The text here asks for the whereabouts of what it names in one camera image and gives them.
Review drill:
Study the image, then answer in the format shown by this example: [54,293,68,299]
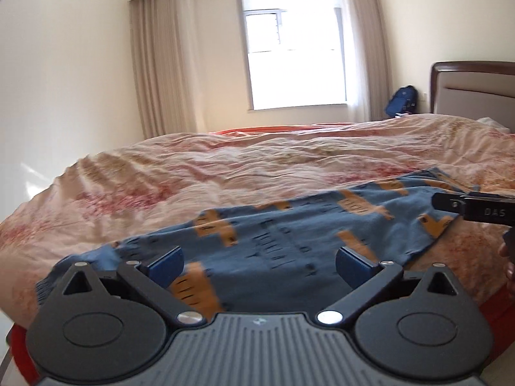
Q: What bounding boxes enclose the beige curtain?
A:
[129,0,198,139]

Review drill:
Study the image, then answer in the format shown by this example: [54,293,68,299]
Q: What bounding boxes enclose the pink floral duvet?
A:
[0,113,515,326]

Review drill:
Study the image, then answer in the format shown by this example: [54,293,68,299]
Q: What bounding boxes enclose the window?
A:
[240,0,349,111]

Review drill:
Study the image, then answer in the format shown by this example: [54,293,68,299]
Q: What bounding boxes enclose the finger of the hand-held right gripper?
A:
[432,192,467,216]

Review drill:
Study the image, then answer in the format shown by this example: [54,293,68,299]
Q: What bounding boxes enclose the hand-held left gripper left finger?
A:
[54,246,205,328]

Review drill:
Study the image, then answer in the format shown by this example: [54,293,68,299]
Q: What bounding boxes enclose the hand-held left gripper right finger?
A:
[316,245,463,326]

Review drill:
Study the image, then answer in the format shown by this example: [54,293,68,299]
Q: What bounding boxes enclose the white pillow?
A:
[477,116,512,131]

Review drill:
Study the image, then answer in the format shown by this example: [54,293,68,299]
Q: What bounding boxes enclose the white sheer curtain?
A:
[336,0,393,123]

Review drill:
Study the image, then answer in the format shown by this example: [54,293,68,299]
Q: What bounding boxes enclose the brown padded headboard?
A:
[430,61,515,134]

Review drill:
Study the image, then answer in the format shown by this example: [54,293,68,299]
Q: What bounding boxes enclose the blue pants with orange print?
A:
[35,168,480,314]

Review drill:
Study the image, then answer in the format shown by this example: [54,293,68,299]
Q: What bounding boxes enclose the blue backpack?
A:
[384,85,419,118]

